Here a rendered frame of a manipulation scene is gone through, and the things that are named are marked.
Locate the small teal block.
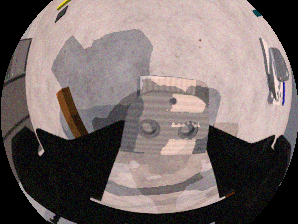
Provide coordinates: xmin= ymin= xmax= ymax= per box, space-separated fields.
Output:
xmin=253 ymin=10 xmax=262 ymax=16

